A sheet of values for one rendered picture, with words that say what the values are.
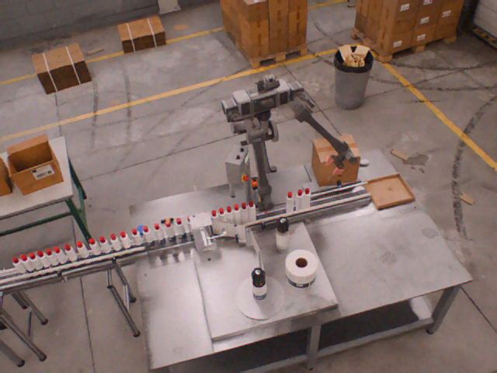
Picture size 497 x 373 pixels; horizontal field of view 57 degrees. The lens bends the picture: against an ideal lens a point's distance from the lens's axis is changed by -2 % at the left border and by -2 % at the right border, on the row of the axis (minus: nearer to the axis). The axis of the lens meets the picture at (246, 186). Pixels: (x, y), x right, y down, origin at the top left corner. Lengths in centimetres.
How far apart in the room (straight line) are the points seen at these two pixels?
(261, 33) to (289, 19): 41
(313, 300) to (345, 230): 64
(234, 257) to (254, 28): 367
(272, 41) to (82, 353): 435
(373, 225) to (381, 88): 299
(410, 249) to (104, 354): 246
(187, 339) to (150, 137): 308
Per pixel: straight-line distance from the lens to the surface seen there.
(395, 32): 637
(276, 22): 623
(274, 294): 295
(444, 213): 472
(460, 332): 406
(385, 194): 359
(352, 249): 324
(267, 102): 328
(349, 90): 550
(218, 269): 308
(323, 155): 341
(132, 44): 709
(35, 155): 424
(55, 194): 404
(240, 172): 290
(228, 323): 289
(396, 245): 331
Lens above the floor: 346
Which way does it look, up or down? 47 degrees down
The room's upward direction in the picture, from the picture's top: 5 degrees counter-clockwise
